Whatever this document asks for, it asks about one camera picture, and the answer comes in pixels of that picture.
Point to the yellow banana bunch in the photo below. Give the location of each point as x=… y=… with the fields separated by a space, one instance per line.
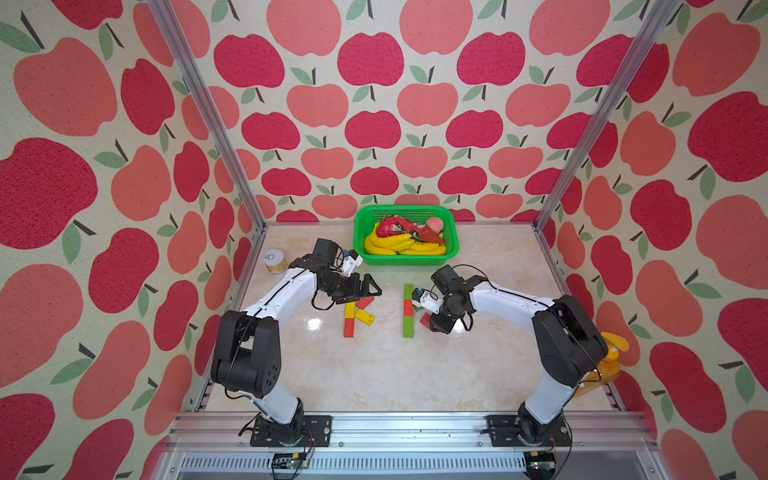
x=400 y=245

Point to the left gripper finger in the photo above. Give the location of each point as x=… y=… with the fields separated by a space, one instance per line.
x=365 y=293
x=368 y=283

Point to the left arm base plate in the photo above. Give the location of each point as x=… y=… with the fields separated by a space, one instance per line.
x=311 y=431

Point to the green plastic basket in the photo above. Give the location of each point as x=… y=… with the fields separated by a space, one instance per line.
x=368 y=216

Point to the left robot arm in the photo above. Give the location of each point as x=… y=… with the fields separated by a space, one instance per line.
x=247 y=358

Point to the red block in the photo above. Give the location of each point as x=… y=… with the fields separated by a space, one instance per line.
x=425 y=320
x=364 y=303
x=349 y=328
x=408 y=308

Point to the aluminium front rail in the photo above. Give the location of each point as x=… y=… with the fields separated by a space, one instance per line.
x=412 y=445

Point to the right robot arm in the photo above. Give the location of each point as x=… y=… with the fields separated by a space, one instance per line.
x=570 y=346

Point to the left aluminium post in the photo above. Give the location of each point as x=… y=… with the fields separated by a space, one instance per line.
x=172 y=31

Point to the red snack packet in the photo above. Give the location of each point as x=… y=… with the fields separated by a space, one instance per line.
x=397 y=226

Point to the pink peach toy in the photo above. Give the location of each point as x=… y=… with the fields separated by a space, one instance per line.
x=435 y=224

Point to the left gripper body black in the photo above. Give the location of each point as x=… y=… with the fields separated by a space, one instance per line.
x=342 y=286

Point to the yellow block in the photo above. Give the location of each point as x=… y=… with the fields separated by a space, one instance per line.
x=364 y=317
x=350 y=310

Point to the aluminium post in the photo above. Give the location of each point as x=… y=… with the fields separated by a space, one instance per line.
x=656 y=20
x=172 y=31

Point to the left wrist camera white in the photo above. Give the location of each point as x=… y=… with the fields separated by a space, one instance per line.
x=351 y=260

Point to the right aluminium post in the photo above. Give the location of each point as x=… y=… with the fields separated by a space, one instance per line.
x=656 y=20

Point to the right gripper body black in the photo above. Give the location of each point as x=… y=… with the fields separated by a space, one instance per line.
x=445 y=317

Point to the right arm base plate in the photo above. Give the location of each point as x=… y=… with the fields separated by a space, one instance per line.
x=525 y=431

